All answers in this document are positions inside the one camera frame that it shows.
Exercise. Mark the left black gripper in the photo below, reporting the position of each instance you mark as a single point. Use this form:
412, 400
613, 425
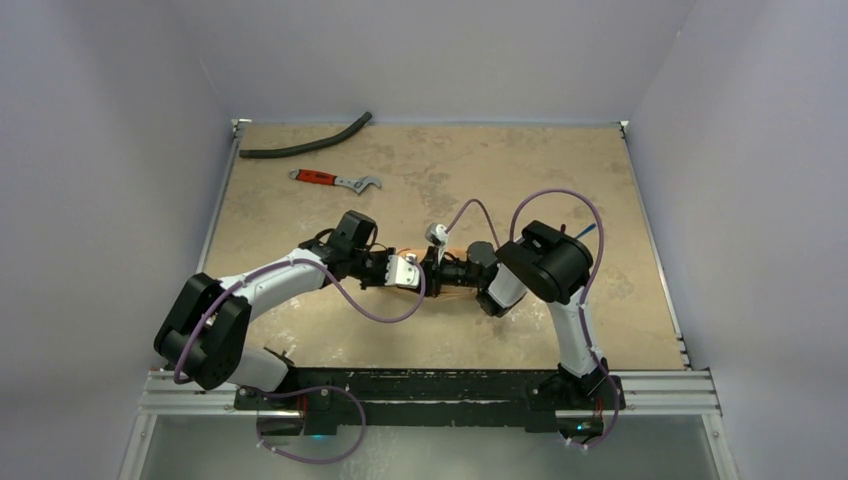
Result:
380, 281

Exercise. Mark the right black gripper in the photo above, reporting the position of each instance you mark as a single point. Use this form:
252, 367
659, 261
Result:
433, 273

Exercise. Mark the peach cloth napkin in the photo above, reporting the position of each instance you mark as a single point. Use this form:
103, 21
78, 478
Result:
474, 270

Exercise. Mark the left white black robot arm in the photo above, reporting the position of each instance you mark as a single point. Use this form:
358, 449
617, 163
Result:
204, 334

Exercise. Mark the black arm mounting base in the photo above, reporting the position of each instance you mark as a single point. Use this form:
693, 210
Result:
319, 400

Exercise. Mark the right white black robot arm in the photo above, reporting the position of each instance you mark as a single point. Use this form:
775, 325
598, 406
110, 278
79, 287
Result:
544, 261

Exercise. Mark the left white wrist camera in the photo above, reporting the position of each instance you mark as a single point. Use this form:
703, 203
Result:
402, 271

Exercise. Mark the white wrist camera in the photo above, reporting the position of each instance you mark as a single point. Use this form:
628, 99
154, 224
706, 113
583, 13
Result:
402, 271
437, 235

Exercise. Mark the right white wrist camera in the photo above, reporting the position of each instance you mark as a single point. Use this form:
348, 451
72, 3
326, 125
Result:
437, 235

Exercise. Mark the red handled adjustable wrench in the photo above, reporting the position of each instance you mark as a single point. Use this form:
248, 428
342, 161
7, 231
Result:
357, 185

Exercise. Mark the aluminium frame rail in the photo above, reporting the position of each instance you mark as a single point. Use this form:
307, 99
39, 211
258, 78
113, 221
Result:
430, 302

